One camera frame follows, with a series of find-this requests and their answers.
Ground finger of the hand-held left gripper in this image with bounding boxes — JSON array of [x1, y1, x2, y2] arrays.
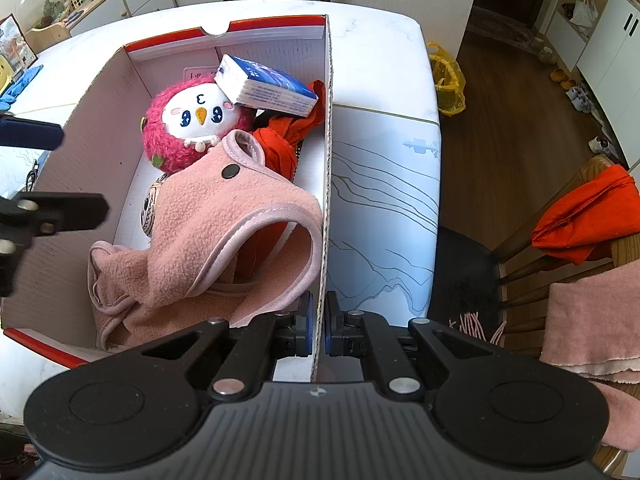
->
[[0, 192, 111, 297], [0, 117, 65, 151]]

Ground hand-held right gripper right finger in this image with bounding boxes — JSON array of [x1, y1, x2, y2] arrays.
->
[[324, 291, 506, 400]]

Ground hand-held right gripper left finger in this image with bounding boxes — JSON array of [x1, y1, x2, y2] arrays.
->
[[135, 292, 315, 400]]

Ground white cardboard box red rim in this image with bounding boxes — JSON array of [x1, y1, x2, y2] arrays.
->
[[0, 12, 335, 381]]

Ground white patterned pouch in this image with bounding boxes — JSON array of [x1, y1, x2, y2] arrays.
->
[[137, 175, 168, 238]]

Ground pink plush bird toy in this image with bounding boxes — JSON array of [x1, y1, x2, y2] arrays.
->
[[141, 72, 256, 173]]

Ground pink fleece garment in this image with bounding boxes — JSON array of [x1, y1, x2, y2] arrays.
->
[[89, 129, 326, 351]]

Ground red and black cloth bundle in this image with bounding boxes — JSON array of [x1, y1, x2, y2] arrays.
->
[[247, 80, 328, 281]]

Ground blue and white tissue pack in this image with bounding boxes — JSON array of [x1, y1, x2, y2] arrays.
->
[[215, 54, 320, 118]]

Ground blue cloth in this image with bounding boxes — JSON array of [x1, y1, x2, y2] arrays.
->
[[0, 64, 45, 110]]

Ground printed picture box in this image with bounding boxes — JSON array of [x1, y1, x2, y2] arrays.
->
[[0, 14, 38, 78]]

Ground black seat cushion pink tassels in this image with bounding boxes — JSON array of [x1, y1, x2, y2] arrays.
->
[[430, 225, 508, 348]]

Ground pink towel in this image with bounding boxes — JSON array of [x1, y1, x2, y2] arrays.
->
[[540, 260, 640, 453]]

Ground yellow plastic bag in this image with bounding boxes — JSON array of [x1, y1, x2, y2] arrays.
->
[[426, 42, 467, 117]]

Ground wooden chair with draped cloths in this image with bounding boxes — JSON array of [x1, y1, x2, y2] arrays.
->
[[492, 155, 640, 476]]

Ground patterned door mat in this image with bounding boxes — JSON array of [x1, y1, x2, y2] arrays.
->
[[467, 7, 536, 53]]

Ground white plastic bag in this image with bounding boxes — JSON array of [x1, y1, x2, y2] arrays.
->
[[572, 0, 598, 36]]

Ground white cabinet black handles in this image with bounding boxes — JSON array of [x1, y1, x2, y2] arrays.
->
[[577, 0, 640, 161]]

